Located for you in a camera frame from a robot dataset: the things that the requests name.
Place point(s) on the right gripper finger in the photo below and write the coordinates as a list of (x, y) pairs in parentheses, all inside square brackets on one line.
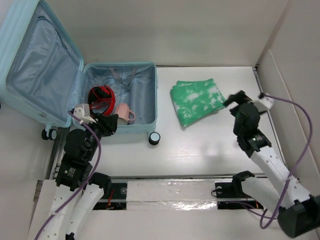
[(233, 111), (239, 98)]

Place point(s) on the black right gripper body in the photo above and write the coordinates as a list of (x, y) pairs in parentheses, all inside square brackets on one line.
[(236, 129)]

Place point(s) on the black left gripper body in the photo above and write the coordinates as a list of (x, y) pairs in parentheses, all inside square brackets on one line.
[(103, 125)]

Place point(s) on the pink plastic mug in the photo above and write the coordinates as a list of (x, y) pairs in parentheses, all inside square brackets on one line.
[(125, 115)]

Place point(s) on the red black headphones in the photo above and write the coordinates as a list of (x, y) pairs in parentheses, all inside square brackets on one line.
[(101, 97)]

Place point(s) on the green white patterned cloth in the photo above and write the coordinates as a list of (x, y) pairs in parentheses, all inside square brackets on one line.
[(194, 100)]

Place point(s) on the light blue hard-shell suitcase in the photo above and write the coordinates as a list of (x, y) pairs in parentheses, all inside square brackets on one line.
[(43, 74)]

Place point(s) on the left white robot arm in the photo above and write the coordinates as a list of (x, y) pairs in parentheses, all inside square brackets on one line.
[(78, 186)]

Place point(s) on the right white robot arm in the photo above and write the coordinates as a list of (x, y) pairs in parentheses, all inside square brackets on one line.
[(295, 209)]

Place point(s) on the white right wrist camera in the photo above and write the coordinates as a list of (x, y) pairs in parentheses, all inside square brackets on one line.
[(263, 103)]

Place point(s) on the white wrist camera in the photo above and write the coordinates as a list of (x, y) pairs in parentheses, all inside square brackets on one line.
[(263, 103), (81, 113)]

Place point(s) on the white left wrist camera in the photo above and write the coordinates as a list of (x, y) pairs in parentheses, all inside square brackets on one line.
[(81, 113)]

